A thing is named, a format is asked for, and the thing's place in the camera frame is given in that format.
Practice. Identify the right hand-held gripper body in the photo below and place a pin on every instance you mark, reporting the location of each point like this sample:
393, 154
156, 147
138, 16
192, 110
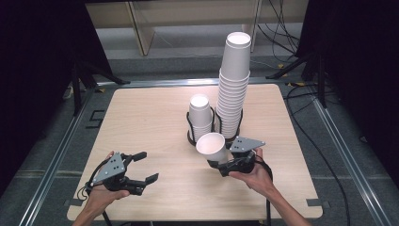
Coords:
241, 166

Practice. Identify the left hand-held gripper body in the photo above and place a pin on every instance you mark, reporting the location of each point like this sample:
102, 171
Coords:
111, 169

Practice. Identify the white paper cup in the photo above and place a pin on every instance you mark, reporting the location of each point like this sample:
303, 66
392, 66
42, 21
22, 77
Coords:
210, 146

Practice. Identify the short stack of white cups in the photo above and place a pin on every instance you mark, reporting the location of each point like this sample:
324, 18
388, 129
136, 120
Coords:
200, 116

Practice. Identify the tall stack of white cups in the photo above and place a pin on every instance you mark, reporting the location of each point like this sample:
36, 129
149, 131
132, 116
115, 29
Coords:
235, 94

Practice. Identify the person's right hand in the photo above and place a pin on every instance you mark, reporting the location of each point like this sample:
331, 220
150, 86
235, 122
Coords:
258, 179

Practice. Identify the person's left hand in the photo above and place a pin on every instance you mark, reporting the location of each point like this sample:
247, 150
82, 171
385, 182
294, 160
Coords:
105, 197

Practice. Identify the black metal stand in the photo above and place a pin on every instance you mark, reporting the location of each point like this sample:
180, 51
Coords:
320, 81
76, 91

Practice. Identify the dark curtain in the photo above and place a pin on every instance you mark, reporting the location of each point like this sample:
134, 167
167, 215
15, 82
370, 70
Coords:
360, 62
34, 78

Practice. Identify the light wooden shelf unit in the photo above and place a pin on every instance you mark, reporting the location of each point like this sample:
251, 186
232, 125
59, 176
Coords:
141, 34

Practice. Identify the metal floor rail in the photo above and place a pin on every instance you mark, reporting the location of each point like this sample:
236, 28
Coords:
351, 163
50, 169
156, 83

